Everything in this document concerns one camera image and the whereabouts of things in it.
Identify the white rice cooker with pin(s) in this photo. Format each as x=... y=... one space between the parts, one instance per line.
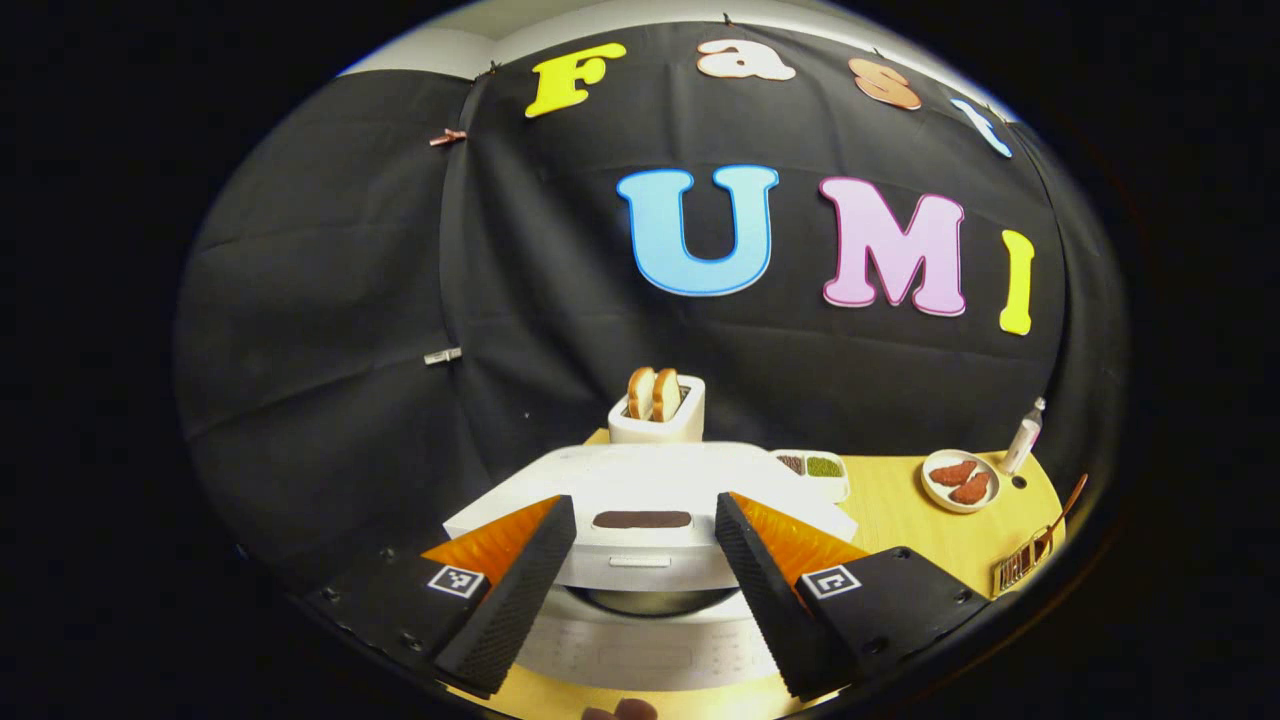
x=650 y=480

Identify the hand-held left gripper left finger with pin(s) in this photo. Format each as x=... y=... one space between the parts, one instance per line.
x=520 y=600

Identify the black backdrop cloth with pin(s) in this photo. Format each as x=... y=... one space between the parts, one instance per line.
x=320 y=300

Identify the toast bread slice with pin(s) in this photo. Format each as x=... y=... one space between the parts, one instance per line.
x=640 y=393
x=667 y=395

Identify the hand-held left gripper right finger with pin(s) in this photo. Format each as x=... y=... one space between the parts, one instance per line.
x=765 y=595

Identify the small white bottle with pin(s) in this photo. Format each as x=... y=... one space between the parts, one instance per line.
x=1022 y=440

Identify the white round plate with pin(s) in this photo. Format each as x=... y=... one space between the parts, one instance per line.
x=935 y=490

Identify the white divided grain tray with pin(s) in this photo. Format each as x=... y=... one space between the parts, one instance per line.
x=815 y=475

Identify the silver cloth clip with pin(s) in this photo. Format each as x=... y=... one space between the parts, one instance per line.
x=443 y=355

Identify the brown wooden spoon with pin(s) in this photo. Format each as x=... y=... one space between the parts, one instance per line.
x=1068 y=505

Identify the red cloth clip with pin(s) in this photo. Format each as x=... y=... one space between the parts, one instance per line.
x=448 y=137

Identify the white toaster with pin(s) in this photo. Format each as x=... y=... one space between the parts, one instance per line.
x=655 y=432

